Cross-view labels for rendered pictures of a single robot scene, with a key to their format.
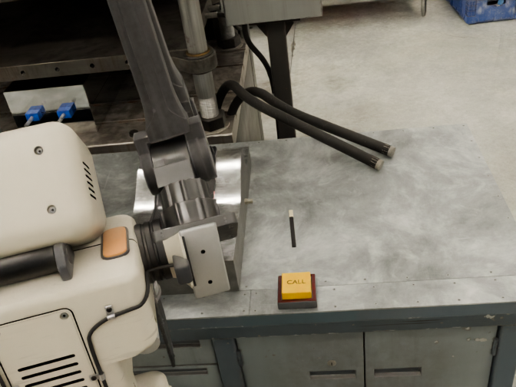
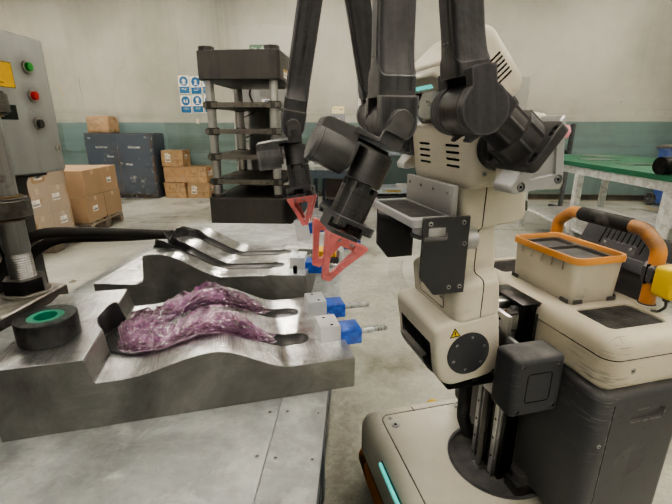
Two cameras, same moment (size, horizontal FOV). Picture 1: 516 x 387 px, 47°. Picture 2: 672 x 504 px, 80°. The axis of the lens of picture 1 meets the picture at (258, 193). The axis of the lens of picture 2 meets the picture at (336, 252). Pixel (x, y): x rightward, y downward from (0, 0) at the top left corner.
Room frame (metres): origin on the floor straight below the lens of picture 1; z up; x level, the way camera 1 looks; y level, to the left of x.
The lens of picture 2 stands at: (0.95, 1.18, 1.21)
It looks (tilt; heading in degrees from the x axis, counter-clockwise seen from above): 17 degrees down; 265
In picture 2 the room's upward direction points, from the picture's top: straight up
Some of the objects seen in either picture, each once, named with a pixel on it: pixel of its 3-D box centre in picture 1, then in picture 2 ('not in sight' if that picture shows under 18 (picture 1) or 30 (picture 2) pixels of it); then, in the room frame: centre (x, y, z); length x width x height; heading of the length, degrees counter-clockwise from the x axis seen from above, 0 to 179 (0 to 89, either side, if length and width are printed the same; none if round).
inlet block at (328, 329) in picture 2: not in sight; (353, 331); (0.87, 0.53, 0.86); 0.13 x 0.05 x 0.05; 10
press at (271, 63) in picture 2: not in sight; (260, 141); (1.50, -4.43, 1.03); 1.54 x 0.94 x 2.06; 80
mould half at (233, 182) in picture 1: (190, 201); (216, 264); (1.18, 0.17, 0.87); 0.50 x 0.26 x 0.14; 173
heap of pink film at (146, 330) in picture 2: not in sight; (197, 313); (1.14, 0.53, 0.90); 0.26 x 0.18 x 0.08; 10
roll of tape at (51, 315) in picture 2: not in sight; (48, 326); (1.33, 0.61, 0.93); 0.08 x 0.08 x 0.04
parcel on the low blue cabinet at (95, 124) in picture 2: not in sight; (102, 124); (4.39, -6.49, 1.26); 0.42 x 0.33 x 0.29; 170
